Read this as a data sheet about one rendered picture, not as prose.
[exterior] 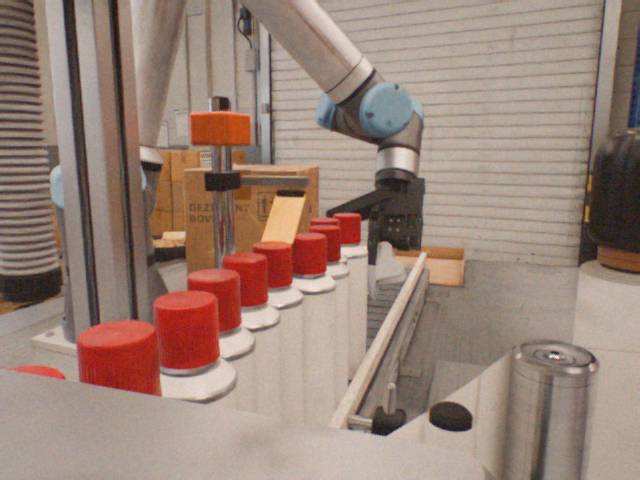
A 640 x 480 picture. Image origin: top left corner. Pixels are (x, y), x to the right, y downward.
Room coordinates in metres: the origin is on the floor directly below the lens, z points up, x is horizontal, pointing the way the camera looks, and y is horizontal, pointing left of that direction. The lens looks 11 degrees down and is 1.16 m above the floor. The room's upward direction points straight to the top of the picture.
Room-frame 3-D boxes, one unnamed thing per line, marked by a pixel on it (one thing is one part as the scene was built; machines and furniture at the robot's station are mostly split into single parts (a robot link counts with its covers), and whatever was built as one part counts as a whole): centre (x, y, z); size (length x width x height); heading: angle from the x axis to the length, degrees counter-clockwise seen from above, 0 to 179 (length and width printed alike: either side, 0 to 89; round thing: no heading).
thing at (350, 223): (0.59, -0.04, 0.98); 0.05 x 0.05 x 0.20
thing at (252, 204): (1.16, 0.12, 0.99); 0.30 x 0.24 x 0.27; 171
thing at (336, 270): (0.50, -0.01, 0.98); 0.05 x 0.05 x 0.20
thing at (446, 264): (1.36, -0.29, 0.85); 0.30 x 0.26 x 0.04; 162
